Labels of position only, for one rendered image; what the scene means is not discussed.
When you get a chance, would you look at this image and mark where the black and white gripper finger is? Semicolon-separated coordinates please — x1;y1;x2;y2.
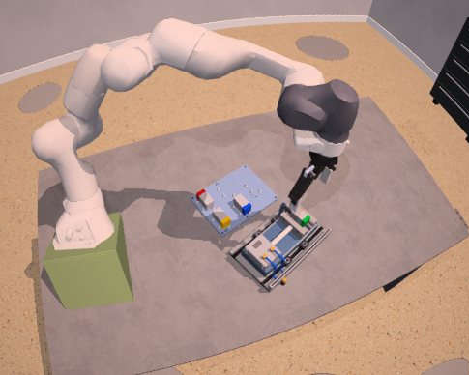
288;165;325;213
319;162;337;185

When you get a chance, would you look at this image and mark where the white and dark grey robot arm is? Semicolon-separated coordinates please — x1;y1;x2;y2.
31;18;359;250

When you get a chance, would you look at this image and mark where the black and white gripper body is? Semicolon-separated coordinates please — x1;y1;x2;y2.
309;152;338;174

